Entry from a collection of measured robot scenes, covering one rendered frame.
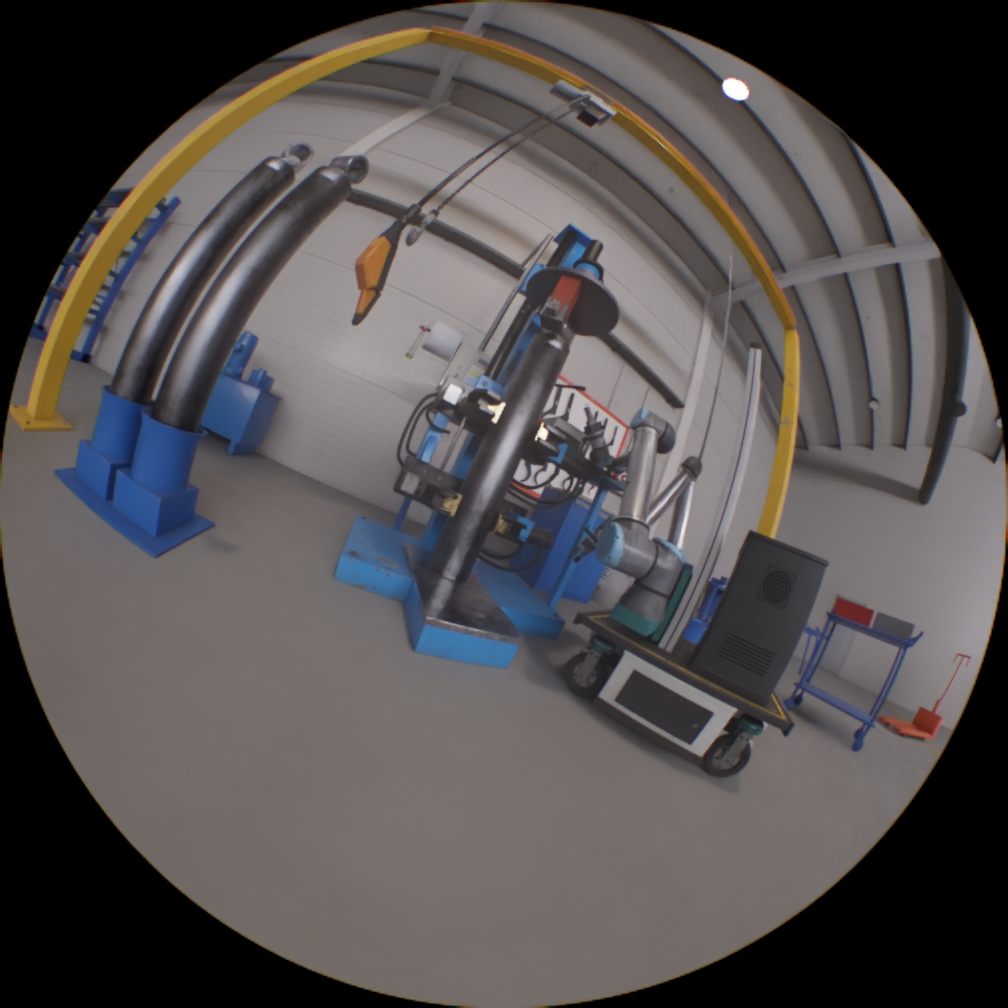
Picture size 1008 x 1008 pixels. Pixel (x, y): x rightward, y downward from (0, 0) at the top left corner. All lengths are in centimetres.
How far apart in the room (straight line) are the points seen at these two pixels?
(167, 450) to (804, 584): 209
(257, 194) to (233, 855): 179
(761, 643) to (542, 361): 150
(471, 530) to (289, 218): 152
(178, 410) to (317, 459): 247
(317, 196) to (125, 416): 104
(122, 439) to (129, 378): 22
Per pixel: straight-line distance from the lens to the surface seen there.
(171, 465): 122
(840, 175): 738
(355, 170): 169
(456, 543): 141
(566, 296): 165
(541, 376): 154
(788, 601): 118
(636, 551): 105
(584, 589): 311
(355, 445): 341
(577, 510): 277
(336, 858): 60
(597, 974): 70
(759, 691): 121
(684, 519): 181
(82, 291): 223
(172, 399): 121
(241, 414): 301
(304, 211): 136
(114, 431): 144
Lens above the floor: 57
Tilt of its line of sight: level
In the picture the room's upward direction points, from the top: 24 degrees clockwise
